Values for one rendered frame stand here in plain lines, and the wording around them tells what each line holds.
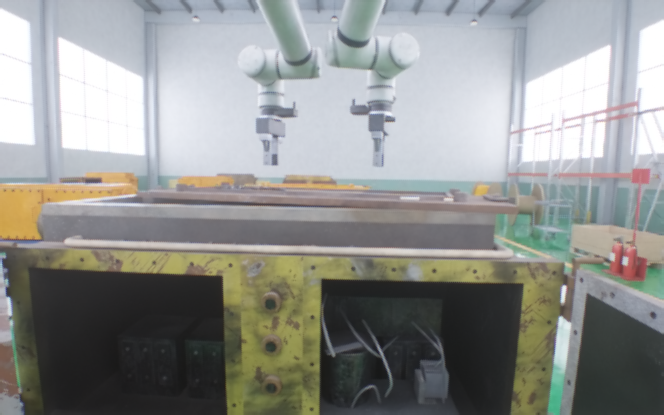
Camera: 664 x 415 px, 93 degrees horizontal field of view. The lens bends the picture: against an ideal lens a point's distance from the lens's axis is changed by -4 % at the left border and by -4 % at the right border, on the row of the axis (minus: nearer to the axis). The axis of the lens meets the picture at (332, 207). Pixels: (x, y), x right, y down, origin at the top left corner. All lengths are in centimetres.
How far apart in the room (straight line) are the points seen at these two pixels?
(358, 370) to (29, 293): 94
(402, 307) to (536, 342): 41
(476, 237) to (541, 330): 28
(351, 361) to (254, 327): 30
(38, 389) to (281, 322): 74
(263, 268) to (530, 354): 72
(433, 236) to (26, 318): 114
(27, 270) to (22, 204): 375
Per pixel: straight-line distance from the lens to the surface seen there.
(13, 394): 63
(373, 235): 90
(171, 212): 101
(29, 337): 127
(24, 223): 495
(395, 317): 122
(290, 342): 93
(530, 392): 111
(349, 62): 92
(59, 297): 132
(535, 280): 98
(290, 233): 91
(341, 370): 105
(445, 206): 96
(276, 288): 88
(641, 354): 85
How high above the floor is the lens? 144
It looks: 6 degrees down
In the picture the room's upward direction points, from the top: 1 degrees clockwise
